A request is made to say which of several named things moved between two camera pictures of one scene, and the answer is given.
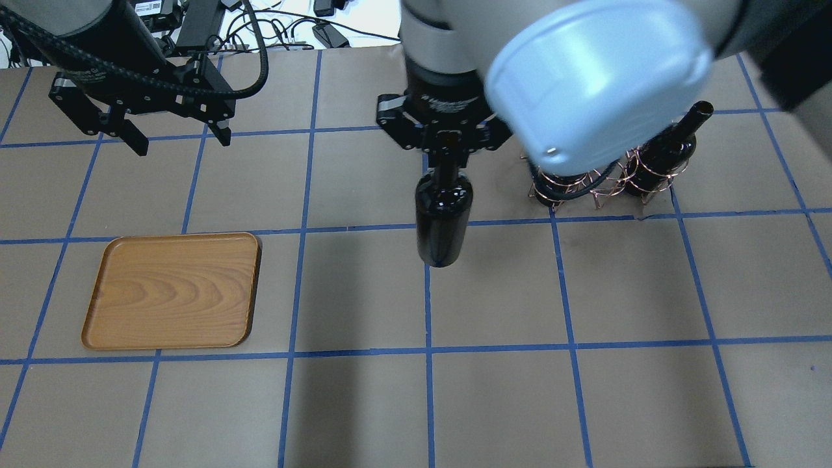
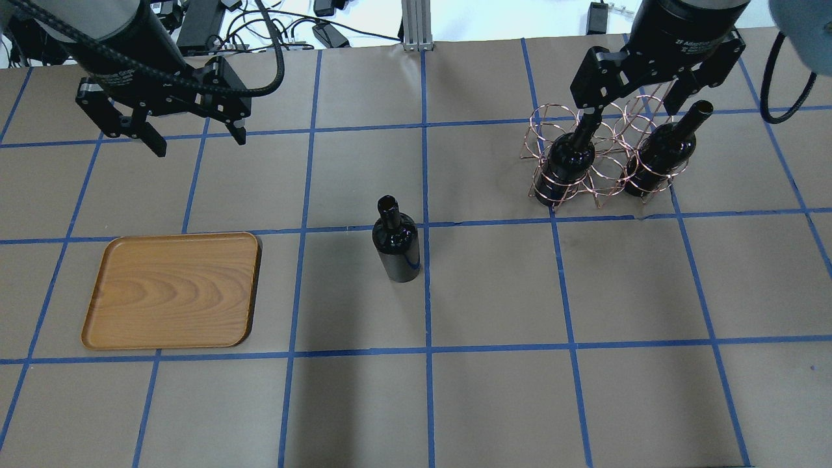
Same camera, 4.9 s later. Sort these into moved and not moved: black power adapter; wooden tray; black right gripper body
Moved: black right gripper body
Not moved: wooden tray; black power adapter
